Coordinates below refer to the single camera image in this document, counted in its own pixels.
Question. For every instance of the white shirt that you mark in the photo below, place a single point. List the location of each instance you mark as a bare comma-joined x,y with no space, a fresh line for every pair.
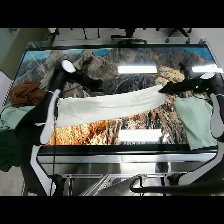
110,106

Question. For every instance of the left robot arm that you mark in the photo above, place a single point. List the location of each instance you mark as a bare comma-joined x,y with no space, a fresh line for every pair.
50,113

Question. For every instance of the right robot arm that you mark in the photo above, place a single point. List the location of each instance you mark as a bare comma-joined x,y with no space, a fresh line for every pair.
216,116

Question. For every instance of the black office chair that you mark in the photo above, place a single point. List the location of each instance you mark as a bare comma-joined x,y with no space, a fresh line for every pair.
129,36

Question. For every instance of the pale green garment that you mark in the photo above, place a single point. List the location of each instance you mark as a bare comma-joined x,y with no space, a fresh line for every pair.
195,121
15,116

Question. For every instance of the brown garment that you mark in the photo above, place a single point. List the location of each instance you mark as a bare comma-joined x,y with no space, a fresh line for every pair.
26,93

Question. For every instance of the dark green garment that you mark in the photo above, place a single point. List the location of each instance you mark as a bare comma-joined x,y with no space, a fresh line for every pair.
8,150

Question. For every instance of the silver frame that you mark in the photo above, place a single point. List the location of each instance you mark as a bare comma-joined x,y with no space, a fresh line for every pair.
126,160

